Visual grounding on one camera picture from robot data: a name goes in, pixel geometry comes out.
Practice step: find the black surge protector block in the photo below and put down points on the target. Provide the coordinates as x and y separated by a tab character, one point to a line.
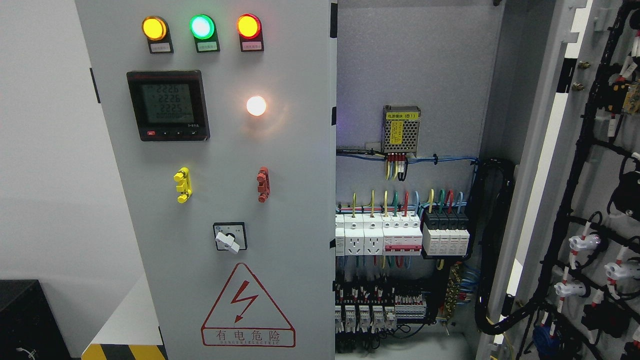
445	235

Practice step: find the relay and terminal row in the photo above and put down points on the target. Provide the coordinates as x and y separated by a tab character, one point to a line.
362	307

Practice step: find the red terminal post block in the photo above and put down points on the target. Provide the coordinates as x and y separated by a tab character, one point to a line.
263	184

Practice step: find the white indicator light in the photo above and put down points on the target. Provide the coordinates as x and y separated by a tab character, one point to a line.
256	105

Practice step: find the grey cabinet door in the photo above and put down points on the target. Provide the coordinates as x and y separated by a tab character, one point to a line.
289	236
571	216

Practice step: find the yellow indicator light left door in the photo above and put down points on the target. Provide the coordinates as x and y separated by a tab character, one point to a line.
158	36

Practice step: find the white socket breaker row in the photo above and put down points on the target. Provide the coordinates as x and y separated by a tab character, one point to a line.
365	235

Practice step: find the red indicator light left door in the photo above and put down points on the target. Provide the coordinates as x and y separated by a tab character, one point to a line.
249	28

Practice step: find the yellow terminal post block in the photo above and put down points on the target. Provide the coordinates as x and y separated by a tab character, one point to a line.
184	186

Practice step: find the metal mesh power supply module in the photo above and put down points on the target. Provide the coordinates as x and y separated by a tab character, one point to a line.
400	128

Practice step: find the red electric hazard warning sticker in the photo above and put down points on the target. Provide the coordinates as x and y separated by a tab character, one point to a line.
245	315

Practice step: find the black digital power meter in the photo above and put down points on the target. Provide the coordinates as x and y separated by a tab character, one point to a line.
169	105

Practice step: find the green indicator light left door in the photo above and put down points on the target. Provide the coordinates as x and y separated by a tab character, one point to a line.
205	34

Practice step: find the black box at left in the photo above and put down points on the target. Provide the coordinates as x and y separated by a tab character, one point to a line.
28	330

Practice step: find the white rotary selector switch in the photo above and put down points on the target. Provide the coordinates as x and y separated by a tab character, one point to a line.
230	236

